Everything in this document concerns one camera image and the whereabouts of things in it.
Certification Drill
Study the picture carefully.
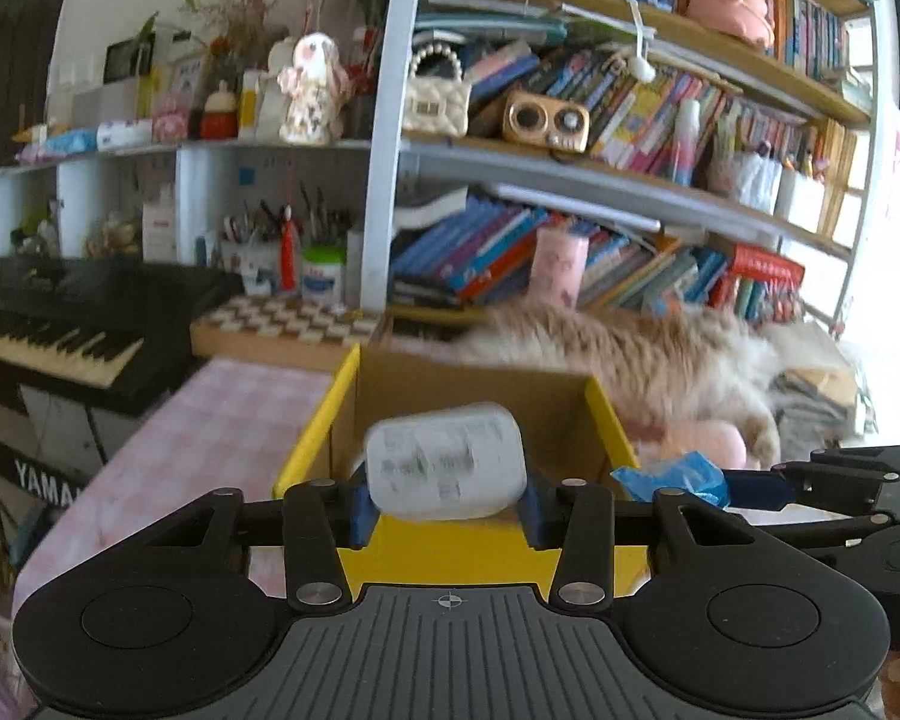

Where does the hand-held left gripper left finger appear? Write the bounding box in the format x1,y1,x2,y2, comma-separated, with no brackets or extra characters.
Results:
131,480,380,612

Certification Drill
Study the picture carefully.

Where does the pink face mask toy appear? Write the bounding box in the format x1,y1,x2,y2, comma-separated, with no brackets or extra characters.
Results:
686,0,773,46

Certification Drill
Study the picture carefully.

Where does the row of colourful books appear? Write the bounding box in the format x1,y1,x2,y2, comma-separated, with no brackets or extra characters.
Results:
390,199,728,316
465,37,818,173
592,0,852,83

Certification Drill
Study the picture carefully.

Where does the white jar green lid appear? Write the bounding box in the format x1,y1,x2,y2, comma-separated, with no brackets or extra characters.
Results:
300,244,347,308

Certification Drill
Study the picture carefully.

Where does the white wooden bookshelf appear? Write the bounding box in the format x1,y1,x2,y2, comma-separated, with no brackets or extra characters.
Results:
360,0,893,338

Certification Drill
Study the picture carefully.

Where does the clear pen holder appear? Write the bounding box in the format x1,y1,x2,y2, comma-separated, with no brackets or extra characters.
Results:
709,150,781,215

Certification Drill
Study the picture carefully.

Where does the pink plush toy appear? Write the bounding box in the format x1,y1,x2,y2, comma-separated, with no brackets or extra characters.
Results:
630,420,751,470

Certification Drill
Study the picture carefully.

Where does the black piano keyboard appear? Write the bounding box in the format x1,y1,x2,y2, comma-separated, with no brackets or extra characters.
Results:
0,255,233,413

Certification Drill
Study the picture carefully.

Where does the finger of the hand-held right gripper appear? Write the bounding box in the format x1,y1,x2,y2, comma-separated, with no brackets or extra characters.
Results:
810,445,900,475
720,461,900,541

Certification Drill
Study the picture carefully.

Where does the white pen holder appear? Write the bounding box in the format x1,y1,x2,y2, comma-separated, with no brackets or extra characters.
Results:
776,165,826,233

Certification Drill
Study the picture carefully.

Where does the red book box set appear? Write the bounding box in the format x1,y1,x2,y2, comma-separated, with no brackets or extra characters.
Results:
720,244,807,323

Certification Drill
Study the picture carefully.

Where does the white side shelf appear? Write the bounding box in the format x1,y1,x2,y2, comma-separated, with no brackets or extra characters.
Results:
0,139,376,308

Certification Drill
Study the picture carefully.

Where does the wooden chessboard box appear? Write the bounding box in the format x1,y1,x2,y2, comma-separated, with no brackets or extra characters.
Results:
190,292,383,372

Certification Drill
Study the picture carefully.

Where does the pink printed cup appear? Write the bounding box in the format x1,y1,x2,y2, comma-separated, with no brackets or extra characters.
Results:
531,229,590,308

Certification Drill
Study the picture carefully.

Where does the white quilted handbag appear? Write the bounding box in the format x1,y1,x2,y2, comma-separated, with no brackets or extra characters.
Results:
401,45,472,140

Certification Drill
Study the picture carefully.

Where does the red white figurine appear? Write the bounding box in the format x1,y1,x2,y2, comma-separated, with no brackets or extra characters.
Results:
199,82,241,140

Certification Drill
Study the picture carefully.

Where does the fluffy cream cat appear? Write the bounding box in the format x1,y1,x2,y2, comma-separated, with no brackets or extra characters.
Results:
450,304,803,466

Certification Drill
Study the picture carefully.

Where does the red slim bottle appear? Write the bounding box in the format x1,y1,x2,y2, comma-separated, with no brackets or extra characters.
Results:
281,202,301,293

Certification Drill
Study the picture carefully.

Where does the small pink box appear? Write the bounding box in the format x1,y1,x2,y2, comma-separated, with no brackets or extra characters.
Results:
152,106,192,143

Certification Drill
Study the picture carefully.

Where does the white printed packet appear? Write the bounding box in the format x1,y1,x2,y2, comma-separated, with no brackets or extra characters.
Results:
364,403,530,522

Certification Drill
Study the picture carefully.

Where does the blue plastic bag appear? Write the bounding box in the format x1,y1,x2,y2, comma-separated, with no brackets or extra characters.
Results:
610,451,732,507

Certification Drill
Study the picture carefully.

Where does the yellow cardboard box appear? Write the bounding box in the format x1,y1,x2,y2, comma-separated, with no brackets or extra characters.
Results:
272,343,650,601

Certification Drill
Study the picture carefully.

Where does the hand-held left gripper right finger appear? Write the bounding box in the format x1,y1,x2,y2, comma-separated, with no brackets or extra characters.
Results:
521,476,770,610

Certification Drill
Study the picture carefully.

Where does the dried flower bunch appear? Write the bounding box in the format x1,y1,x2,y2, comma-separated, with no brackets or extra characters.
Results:
180,0,286,91

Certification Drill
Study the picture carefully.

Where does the pot of brushes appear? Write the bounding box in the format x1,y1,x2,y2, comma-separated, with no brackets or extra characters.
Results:
217,195,286,293

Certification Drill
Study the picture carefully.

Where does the gold retro radio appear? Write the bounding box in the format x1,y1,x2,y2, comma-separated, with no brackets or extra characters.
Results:
502,90,591,156

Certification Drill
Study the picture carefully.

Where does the pastel gradient bottle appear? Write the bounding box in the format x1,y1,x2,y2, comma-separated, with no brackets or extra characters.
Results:
671,97,702,185

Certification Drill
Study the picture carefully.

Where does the white box red label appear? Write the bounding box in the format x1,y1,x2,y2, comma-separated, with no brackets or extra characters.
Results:
141,184,179,263

